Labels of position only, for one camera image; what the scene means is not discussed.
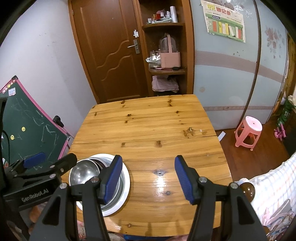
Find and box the small steel bowl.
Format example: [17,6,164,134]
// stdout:
[69,159,100,186]

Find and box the large steel bowl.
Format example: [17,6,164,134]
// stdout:
[89,154,125,216]

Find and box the black clamp on chalkboard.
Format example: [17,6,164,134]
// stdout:
[53,115,64,128]

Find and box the large white plate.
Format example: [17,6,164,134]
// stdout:
[69,154,130,217]

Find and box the pink plastic stool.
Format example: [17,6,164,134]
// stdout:
[234,116,263,151]

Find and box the folded pink cloth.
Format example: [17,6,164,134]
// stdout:
[152,75,179,93]

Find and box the brown wooden door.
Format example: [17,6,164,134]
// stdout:
[71,1,149,103]

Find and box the sliding wardrobe door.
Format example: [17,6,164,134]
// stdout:
[191,1,288,130]

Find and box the pink basket with dome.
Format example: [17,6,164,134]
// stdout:
[159,34,181,69]

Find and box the wooden corner shelf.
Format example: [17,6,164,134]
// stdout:
[134,1,194,95]

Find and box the green chalkboard with pink frame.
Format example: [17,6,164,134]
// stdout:
[1,76,71,170]

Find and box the colourful wall poster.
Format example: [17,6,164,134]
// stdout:
[201,1,246,43]

